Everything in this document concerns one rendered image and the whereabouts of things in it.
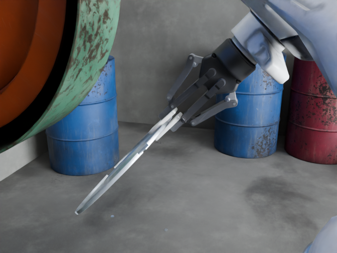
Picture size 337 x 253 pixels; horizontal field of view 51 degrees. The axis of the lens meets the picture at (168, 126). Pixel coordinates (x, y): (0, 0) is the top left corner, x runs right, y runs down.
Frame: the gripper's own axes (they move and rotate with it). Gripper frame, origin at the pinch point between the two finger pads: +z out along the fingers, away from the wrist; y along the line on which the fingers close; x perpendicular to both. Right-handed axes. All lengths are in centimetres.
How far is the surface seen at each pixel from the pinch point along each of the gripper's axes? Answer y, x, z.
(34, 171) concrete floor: 31, -163, 177
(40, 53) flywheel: 27.4, 0.7, 8.6
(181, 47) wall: 23, -298, 50
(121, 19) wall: 89, -301, 77
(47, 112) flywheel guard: 18.0, 4.8, 14.5
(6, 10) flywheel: 39.7, -3.3, 9.3
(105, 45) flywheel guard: 20.8, -8.8, 1.0
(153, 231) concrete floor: -50, -106, 97
